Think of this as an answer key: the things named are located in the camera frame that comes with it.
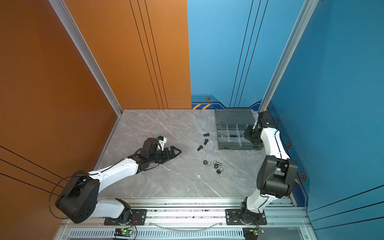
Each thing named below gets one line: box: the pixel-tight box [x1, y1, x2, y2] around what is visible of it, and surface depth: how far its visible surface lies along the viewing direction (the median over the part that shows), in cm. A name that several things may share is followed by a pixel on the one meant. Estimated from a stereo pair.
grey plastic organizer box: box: [214, 109, 264, 150], surface depth 105 cm
